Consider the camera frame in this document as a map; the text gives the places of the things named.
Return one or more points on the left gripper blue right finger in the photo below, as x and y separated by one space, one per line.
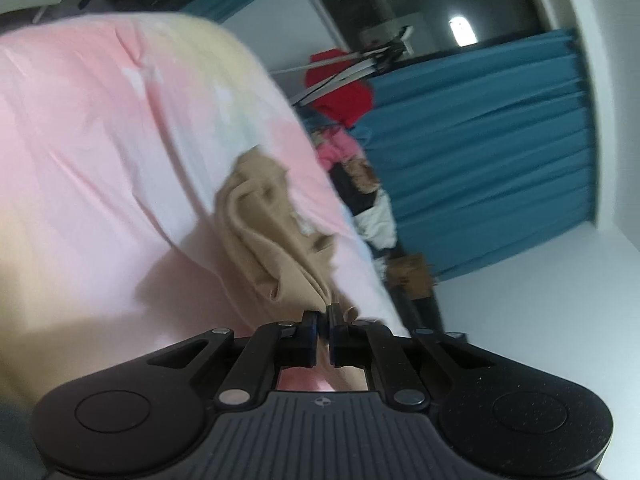
341 350

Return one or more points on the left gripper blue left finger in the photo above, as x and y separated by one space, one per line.
308 338

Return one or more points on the tan t-shirt with logo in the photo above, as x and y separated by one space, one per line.
284 264

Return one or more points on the black sofa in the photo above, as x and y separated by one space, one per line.
419 314

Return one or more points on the brown paper bag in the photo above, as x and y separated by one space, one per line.
412 275

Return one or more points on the white garment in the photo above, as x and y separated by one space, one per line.
377 225

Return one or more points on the black garment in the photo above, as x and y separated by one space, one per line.
356 201

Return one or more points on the brown patterned garment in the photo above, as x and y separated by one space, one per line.
362 175

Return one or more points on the pink garment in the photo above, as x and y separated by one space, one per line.
335 145

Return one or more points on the blue garment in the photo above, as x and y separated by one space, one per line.
315 122

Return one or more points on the red garment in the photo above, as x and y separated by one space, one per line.
345 105

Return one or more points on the blue curtain right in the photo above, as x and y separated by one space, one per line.
486 153

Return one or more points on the silver garment steamer stand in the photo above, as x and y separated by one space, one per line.
361 64

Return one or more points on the pastel pink bed sheet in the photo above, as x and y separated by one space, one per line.
117 133

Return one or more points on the dark window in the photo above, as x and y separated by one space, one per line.
366 23

